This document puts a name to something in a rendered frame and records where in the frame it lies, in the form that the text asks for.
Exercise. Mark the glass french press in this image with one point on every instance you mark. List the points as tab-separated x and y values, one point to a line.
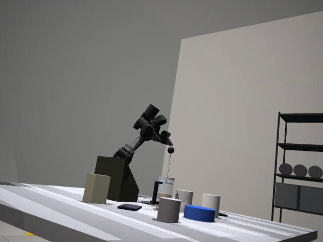
164	187

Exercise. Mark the blue short cylinder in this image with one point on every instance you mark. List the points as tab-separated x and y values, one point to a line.
199	213

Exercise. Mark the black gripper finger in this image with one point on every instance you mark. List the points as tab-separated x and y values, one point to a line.
152	135
166	140

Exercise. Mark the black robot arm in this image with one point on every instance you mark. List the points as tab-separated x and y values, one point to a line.
127	151

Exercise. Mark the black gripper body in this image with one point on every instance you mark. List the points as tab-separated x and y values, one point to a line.
146	127

